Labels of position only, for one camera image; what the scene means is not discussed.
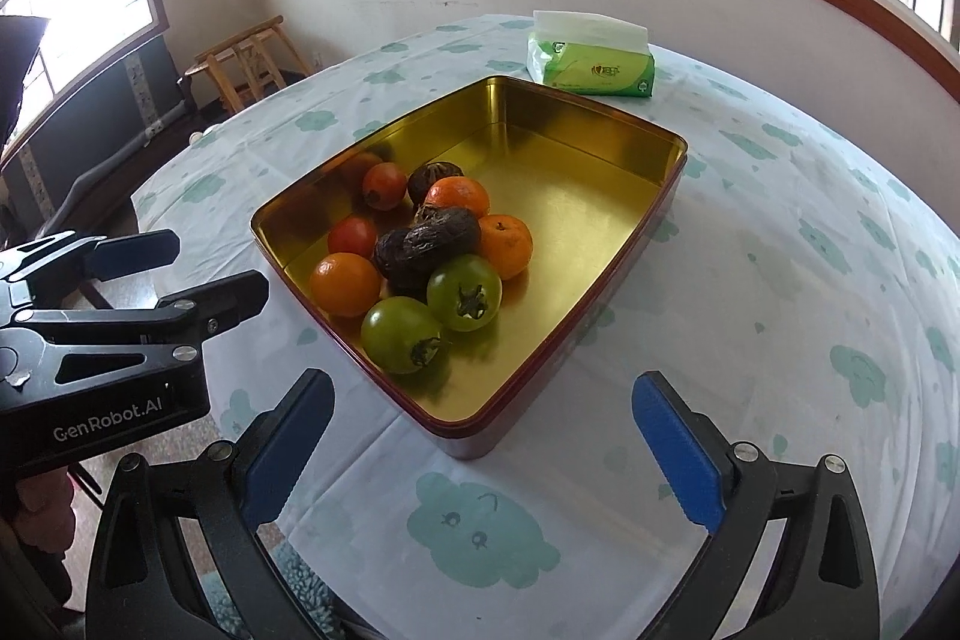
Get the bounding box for green tissue pack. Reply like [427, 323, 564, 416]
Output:
[525, 9, 655, 100]

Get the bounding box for person's left hand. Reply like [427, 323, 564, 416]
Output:
[13, 466, 77, 558]

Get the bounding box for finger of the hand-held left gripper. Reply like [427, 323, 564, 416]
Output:
[4, 229, 181, 311]
[15, 269, 271, 346]

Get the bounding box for orange-red tomato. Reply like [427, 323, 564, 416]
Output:
[362, 162, 410, 212]

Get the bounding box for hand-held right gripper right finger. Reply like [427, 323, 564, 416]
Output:
[631, 370, 880, 640]

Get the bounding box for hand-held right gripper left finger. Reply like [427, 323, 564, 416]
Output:
[84, 368, 336, 640]

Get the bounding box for smooth orange fruit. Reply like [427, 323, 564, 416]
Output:
[310, 252, 382, 319]

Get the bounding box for grey pipe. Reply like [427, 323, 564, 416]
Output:
[56, 98, 188, 214]

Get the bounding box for red tomato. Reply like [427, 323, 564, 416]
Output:
[327, 215, 379, 259]

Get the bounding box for gold and red tin box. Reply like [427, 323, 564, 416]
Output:
[250, 75, 689, 461]

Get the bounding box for orange mandarin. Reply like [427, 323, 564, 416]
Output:
[478, 214, 534, 281]
[424, 176, 491, 220]

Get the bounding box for green tomato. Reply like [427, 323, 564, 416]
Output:
[361, 297, 445, 375]
[427, 255, 503, 333]

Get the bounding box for teal fluffy mat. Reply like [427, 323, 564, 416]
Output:
[199, 535, 342, 640]

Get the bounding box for white cloud print tablecloth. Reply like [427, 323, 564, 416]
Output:
[131, 14, 960, 640]

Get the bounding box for wooden stool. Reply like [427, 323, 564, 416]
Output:
[186, 15, 312, 112]

